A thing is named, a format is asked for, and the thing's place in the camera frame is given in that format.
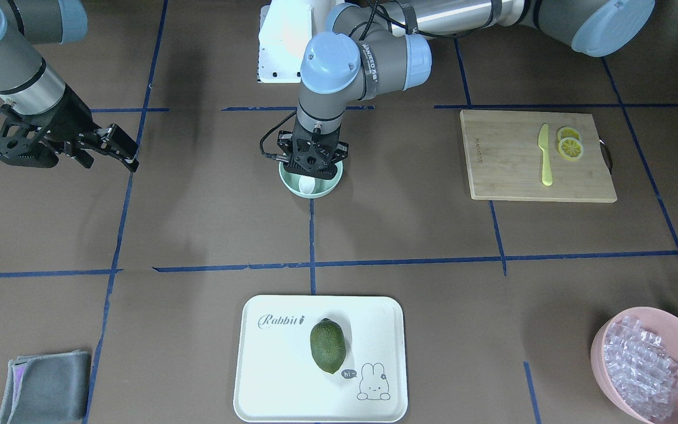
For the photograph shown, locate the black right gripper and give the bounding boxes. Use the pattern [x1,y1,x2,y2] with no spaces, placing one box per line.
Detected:
[0,85,139,173]

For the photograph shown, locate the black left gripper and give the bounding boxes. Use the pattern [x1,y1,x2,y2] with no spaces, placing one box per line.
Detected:
[277,127,349,179]

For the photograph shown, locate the white plastic spoon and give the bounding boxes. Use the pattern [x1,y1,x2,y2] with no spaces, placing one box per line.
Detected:
[298,176,317,196]

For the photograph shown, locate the mint green bowl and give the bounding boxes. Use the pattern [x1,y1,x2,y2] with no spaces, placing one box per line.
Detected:
[279,161,344,199]

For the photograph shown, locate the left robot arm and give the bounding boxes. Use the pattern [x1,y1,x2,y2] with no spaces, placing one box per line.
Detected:
[260,1,656,180]

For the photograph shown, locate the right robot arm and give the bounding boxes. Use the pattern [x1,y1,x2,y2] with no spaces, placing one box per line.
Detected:
[0,1,139,172]

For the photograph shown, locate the pink bowl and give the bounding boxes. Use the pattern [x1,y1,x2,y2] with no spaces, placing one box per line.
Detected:
[589,307,678,423]

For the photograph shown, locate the bamboo cutting board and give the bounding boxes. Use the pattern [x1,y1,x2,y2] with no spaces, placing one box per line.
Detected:
[460,110,618,203]

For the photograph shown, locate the green avocado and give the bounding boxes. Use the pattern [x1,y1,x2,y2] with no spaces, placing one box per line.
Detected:
[309,317,347,374]

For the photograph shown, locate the yellow plastic knife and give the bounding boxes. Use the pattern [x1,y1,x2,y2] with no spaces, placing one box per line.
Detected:
[538,123,553,186]

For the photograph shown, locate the cream rabbit tray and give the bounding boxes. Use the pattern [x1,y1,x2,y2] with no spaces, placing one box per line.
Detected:
[233,294,408,423]

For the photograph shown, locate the upper lemon slice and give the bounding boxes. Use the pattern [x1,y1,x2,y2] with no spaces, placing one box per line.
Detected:
[557,126,582,142]

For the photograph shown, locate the lemon slice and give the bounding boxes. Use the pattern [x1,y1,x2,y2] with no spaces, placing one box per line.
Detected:
[557,126,582,142]
[557,137,584,161]

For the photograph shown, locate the lower lemon slice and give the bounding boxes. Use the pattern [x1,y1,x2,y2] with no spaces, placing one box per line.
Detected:
[557,137,584,161]

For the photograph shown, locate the grey folded cloth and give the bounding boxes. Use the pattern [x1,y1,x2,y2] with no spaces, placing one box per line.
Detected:
[0,350,91,423]

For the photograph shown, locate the clear ice cubes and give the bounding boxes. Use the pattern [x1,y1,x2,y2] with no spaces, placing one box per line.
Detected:
[602,316,678,421]

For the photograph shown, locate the white pillar mount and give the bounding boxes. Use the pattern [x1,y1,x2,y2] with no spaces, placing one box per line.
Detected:
[257,1,345,84]

